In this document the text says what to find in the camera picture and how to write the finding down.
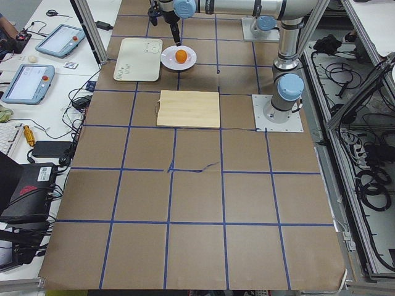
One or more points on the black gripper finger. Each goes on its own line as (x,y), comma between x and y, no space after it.
(175,33)

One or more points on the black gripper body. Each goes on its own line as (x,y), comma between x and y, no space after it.
(171,17)

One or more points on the orange fruit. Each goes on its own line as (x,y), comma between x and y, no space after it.
(181,56)

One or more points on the white round plate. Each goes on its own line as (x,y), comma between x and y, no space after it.
(168,58)

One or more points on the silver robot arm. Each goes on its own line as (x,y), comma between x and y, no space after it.
(290,14)

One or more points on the cream bear tray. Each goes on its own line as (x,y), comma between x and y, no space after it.
(138,60)

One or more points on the black power adapter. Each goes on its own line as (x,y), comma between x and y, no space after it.
(103,25)

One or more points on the wooden cutting board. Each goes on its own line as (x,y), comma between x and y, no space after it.
(189,109)

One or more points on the far blue teach pendant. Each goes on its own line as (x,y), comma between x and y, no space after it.
(62,41)

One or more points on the blue teach pendant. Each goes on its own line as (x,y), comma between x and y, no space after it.
(62,41)
(29,85)

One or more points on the small printed card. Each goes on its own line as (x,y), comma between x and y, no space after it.
(71,65)

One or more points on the black scissors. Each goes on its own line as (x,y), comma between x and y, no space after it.
(54,13)

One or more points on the near blue teach pendant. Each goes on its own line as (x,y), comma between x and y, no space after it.
(29,85)

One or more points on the seated person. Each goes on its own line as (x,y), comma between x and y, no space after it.
(8,35)

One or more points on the black power brick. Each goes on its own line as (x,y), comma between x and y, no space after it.
(51,149)

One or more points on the gold cylindrical tool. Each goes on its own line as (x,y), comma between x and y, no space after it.
(29,136)

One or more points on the white keyboard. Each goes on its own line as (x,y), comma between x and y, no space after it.
(10,136)

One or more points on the black computer box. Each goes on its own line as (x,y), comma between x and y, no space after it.
(26,192)

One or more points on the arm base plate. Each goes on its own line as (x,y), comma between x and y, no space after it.
(260,29)
(268,119)

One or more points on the aluminium frame post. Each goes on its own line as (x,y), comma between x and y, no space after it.
(85,18)

